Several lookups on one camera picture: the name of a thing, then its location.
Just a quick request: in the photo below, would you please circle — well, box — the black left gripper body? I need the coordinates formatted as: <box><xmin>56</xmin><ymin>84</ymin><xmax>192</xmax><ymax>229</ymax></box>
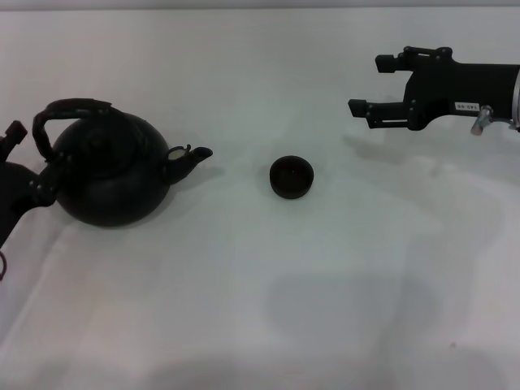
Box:
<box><xmin>0</xmin><ymin>161</ymin><xmax>56</xmax><ymax>249</ymax></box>

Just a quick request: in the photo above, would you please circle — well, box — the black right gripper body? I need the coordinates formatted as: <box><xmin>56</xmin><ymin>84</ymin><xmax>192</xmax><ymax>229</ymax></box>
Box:
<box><xmin>404</xmin><ymin>45</ymin><xmax>516</xmax><ymax>132</ymax></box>

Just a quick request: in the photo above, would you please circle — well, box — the black round teapot with handle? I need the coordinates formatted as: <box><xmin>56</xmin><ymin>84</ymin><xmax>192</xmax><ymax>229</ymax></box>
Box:
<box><xmin>32</xmin><ymin>97</ymin><xmax>214</xmax><ymax>228</ymax></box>

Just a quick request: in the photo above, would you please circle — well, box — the small dark teacup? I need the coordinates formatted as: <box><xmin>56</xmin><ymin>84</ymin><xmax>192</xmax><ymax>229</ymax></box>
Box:
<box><xmin>269</xmin><ymin>155</ymin><xmax>315</xmax><ymax>200</ymax></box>

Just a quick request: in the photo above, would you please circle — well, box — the silver plug connector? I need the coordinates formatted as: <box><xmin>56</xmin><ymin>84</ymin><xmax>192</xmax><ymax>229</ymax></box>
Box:
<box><xmin>470</xmin><ymin>104</ymin><xmax>493</xmax><ymax>137</ymax></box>

